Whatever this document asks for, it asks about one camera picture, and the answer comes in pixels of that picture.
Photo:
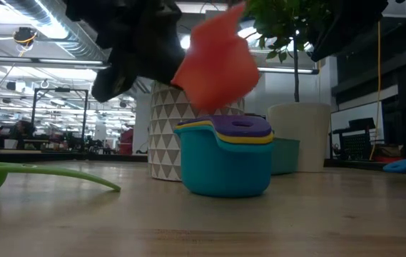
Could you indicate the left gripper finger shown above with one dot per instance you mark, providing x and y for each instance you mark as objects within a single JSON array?
[
  {"x": 161, "y": 62},
  {"x": 117, "y": 78}
]

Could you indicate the orange plastic measuring cup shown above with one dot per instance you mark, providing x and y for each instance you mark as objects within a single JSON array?
[{"x": 220, "y": 64}]

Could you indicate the purple plastic measuring cup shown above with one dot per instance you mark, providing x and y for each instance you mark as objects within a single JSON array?
[{"x": 231, "y": 126}]

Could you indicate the yellow plastic measuring cup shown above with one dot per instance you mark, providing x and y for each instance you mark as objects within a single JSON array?
[{"x": 245, "y": 139}]

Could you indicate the teal plastic measuring cup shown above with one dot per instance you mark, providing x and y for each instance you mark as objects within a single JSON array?
[{"x": 224, "y": 171}]

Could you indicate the small light blue measuring cup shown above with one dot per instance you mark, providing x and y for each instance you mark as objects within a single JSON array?
[{"x": 400, "y": 165}]

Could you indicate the teal plastic basket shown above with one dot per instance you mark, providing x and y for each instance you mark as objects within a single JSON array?
[{"x": 284, "y": 157}]

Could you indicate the red chair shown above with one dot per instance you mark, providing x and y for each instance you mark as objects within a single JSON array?
[{"x": 127, "y": 142}]

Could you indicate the succulent in triangle-patterned pot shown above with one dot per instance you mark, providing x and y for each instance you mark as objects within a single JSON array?
[{"x": 163, "y": 142}]

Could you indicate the ceiling light bar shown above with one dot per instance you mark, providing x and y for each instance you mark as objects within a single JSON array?
[{"x": 288, "y": 70}]

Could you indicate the person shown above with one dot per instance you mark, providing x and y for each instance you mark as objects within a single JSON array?
[{"x": 24, "y": 130}]

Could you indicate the leafy tree in white pot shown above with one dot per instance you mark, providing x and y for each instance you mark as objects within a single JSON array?
[{"x": 302, "y": 135}]

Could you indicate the black pegboard cart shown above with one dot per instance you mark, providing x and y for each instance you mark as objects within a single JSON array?
[{"x": 357, "y": 146}]

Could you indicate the black metal frame stand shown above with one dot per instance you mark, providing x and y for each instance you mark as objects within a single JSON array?
[{"x": 60, "y": 90}]

